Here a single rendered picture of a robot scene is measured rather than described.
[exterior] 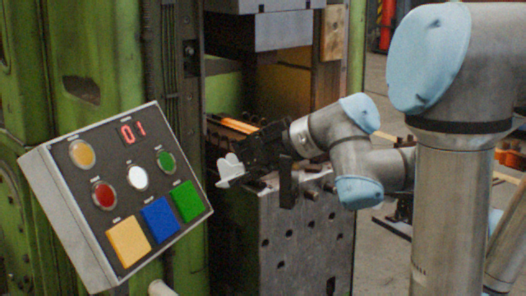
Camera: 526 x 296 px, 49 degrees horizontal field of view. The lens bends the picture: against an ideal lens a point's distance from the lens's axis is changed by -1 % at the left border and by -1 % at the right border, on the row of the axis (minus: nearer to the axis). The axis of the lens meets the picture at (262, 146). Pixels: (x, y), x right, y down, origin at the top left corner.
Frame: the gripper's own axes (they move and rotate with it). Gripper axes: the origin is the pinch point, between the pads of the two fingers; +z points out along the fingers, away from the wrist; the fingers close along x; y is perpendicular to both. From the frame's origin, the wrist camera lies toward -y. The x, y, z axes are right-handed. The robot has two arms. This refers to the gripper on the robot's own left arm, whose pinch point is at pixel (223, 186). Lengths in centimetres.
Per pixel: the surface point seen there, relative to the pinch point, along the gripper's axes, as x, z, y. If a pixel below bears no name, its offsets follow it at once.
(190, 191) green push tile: -1.7, 9.6, 1.4
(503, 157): -72, -39, -33
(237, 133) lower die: -52, 24, 6
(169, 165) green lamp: -0.1, 10.0, 8.4
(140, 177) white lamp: 9.4, 10.0, 9.3
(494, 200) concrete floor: -276, 15, -114
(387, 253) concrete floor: -178, 55, -91
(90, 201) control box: 23.3, 10.4, 9.9
